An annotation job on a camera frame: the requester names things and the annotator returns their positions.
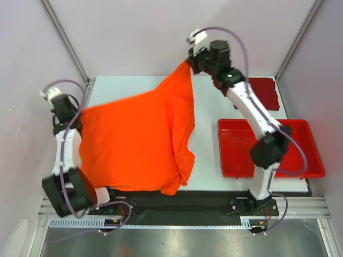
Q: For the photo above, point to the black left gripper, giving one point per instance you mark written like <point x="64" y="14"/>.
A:
<point x="53" y="111"/>

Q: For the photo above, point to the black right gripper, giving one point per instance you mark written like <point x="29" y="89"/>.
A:
<point x="195" y="64"/>

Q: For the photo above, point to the orange t shirt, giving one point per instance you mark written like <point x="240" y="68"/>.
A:
<point x="140" y="143"/>

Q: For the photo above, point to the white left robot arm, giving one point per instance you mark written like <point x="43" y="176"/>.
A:
<point x="68" y="187"/>

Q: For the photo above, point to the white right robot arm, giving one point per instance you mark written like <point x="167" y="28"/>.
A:
<point x="272" y="138"/>

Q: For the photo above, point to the folded dark red t shirt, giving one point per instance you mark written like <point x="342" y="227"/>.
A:
<point x="265" y="90"/>

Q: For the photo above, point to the red plastic tray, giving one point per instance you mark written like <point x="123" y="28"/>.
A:
<point x="236" y="138"/>

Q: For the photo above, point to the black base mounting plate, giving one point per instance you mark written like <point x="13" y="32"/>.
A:
<point x="188" y="206"/>

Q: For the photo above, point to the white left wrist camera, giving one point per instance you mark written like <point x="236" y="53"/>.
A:
<point x="50" y="93"/>

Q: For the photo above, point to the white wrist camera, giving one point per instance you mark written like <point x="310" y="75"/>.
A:
<point x="50" y="93"/>
<point x="198" y="38"/>

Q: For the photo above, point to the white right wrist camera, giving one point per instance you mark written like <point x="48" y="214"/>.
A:
<point x="198" y="38"/>

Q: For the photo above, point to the left aluminium frame post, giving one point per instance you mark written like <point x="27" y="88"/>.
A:
<point x="62" y="35"/>

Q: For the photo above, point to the aluminium frame post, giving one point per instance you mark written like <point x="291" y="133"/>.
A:
<point x="299" y="37"/>
<point x="62" y="35"/>

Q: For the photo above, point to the right aluminium frame post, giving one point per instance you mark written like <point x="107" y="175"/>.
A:
<point x="299" y="37"/>

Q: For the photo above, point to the grey slotted cable duct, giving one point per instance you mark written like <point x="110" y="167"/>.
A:
<point x="111" y="223"/>

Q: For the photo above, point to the aluminium front rail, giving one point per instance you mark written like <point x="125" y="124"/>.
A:
<point x="298" y="207"/>

